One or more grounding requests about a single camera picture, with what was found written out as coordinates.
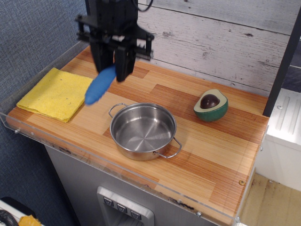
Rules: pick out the grey toy fridge cabinet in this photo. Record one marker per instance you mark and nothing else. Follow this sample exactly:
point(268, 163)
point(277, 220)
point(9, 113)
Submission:
point(80, 181)

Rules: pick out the silver dispenser button panel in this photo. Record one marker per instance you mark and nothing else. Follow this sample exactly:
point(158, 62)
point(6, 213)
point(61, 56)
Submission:
point(121, 211)

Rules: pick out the yellow object bottom left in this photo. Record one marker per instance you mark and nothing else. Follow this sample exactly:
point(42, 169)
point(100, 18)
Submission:
point(29, 221)

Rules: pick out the toy avocado half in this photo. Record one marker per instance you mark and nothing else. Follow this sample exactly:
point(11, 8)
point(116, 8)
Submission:
point(212, 106)

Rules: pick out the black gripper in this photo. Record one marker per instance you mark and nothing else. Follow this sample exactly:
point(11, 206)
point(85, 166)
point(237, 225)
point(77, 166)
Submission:
point(113, 23)

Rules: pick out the stainless steel pot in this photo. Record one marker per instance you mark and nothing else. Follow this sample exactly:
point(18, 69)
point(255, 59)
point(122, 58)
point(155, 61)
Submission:
point(144, 131)

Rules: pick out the yellow folded cloth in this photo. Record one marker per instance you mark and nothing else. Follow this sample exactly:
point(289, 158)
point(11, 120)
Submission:
point(57, 95)

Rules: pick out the white toy sink unit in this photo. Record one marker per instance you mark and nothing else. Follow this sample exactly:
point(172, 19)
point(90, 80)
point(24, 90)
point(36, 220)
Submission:
point(279, 157)

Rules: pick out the dark right vertical post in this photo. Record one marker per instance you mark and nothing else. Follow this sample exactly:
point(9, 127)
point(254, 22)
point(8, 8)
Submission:
point(284, 66)

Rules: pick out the clear acrylic guard rail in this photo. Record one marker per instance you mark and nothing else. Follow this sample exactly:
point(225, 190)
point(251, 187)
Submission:
point(210, 174)

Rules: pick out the blue handled metal fork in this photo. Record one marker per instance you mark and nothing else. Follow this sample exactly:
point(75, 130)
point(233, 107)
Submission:
point(100, 85)

